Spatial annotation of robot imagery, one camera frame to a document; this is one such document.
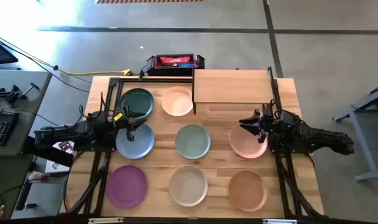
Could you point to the grey metal stand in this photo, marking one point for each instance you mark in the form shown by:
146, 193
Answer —
367, 155

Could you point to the white red power adapter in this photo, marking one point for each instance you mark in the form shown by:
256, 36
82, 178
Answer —
36, 177

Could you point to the silver metal bracket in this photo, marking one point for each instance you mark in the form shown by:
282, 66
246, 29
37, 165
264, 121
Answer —
105, 220
279, 221

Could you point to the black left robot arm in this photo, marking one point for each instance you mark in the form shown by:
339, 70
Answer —
67, 133

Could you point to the peach plate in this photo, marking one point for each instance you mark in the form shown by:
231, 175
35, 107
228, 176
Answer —
176, 101

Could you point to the sage green plate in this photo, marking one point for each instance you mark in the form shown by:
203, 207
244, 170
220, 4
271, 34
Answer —
192, 141

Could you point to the purple plate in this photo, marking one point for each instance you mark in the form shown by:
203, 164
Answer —
127, 186

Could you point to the blue plate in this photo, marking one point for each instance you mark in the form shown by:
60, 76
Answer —
144, 146

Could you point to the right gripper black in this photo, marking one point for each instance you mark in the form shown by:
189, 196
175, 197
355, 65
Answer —
271, 123

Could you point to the grey desk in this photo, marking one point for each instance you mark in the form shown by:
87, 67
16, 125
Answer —
8, 76

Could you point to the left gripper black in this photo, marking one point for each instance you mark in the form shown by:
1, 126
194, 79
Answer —
120, 119

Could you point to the black keyboard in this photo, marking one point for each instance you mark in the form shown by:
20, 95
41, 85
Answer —
2, 127

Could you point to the black flat panel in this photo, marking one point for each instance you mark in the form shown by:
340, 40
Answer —
46, 154

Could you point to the beige plate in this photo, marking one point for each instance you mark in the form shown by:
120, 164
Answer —
188, 185

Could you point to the dark green plate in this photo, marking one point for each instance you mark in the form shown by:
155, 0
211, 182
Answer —
142, 99

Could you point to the wooden shelf with black legs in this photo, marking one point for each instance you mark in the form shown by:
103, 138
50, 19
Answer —
232, 85

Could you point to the black desk clamp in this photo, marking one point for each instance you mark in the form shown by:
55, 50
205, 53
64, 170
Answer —
11, 95

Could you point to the white box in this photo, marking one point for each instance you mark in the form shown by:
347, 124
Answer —
57, 167

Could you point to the terracotta brown plate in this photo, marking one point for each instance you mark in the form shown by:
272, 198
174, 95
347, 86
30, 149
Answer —
247, 191

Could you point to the red black power station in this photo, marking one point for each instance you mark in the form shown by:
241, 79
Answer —
173, 62

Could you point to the black aluminium table frame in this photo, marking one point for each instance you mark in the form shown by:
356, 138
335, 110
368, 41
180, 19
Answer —
151, 80

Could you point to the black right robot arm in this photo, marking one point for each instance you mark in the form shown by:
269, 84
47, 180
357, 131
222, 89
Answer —
325, 140

